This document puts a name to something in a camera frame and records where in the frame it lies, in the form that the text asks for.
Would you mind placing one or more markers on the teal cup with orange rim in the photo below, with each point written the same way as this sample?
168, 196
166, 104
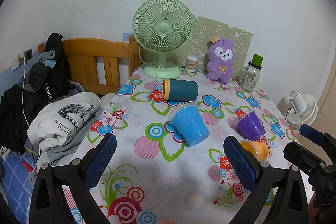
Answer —
183, 90

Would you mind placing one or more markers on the orange plastic cup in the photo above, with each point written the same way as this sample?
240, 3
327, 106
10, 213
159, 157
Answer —
258, 149

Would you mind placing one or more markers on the green desk fan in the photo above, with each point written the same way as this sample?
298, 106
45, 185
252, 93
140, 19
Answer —
162, 27

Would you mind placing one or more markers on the beige door panel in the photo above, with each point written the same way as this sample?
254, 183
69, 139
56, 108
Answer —
328, 98

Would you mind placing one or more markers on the floral tablecloth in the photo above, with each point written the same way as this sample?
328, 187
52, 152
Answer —
157, 174

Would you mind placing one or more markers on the black jacket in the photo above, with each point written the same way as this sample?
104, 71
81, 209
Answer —
55, 43

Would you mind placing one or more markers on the blue plastic cup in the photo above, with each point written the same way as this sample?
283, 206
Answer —
190, 124

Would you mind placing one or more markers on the blue plaid bed sheet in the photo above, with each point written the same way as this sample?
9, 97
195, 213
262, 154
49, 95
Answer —
15, 179

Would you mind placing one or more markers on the dark clothes pile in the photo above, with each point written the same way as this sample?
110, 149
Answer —
15, 113

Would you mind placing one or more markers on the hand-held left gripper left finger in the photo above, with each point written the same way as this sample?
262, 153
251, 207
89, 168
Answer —
103, 157

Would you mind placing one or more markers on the cotton swab container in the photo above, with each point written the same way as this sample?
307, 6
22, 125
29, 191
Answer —
192, 64

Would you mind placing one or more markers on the white printed shirt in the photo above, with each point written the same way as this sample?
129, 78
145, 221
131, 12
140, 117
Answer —
65, 119

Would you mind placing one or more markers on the beige patterned foam board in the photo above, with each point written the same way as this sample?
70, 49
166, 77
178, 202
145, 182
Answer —
204, 29

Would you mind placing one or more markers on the glass jar with green lid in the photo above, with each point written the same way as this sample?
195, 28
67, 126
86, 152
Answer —
250, 78

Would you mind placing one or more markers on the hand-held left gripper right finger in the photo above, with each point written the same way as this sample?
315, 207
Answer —
239, 164

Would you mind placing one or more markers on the grey folded cloth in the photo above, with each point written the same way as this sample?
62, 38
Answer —
65, 151

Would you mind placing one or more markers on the black waist bag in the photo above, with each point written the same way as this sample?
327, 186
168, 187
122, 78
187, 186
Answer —
39, 77

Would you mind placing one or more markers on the wooden bed headboard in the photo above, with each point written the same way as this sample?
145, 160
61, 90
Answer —
86, 48

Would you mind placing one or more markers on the wall socket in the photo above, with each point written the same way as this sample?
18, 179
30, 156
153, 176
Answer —
28, 54

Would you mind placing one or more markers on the purple plastic cup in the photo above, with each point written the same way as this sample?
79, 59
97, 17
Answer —
250, 125

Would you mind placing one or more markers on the white fan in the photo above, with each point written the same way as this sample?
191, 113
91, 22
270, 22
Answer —
302, 108

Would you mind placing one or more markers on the purple plush toy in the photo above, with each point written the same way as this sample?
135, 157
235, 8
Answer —
221, 66

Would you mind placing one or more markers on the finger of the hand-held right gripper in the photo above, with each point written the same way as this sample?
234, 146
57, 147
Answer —
302, 154
313, 133

